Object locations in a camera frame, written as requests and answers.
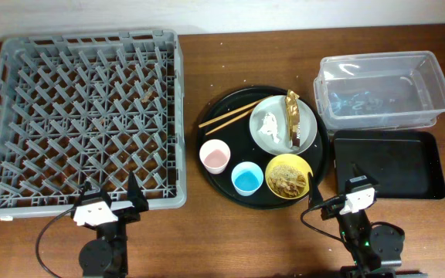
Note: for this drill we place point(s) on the wooden chopstick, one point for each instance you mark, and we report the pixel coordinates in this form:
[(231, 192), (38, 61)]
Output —
[(231, 113), (235, 119)]

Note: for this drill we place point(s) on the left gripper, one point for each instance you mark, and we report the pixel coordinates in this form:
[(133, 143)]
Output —
[(138, 199)]

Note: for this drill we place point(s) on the pink plastic cup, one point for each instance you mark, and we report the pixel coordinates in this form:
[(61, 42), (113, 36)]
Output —
[(214, 155)]

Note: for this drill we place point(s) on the black rectangular tray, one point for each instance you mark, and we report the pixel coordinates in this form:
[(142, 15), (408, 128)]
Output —
[(405, 163)]

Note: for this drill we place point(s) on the blue plastic cup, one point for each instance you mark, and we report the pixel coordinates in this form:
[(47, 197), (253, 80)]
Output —
[(247, 177)]

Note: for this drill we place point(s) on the gold foil wrapper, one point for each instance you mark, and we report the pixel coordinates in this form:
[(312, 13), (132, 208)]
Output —
[(293, 119)]

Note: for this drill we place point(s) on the grey plastic dishwasher rack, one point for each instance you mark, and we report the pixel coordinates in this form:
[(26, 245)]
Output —
[(94, 108)]

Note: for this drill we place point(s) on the rice and peanut shell scraps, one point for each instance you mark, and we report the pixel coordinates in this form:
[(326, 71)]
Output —
[(287, 181)]

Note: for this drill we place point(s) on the clear plastic waste bin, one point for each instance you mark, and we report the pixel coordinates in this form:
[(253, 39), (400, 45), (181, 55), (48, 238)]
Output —
[(380, 91)]

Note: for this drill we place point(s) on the grey round plate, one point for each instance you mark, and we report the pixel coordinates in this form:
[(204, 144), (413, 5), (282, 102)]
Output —
[(276, 106)]

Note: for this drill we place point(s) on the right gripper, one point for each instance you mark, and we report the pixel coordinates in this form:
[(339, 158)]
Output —
[(334, 210)]

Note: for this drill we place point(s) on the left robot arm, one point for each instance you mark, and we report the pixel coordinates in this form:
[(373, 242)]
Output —
[(106, 256)]

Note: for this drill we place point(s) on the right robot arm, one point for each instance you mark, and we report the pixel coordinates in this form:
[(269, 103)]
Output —
[(375, 247)]

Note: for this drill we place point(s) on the round black serving tray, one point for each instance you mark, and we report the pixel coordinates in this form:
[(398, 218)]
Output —
[(243, 148)]

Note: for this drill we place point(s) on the white tissue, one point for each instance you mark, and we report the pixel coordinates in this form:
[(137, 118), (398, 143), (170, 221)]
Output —
[(269, 127)]

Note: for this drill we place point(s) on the yellow bowl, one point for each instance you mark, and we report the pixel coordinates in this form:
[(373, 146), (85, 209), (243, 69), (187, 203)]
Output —
[(293, 161)]

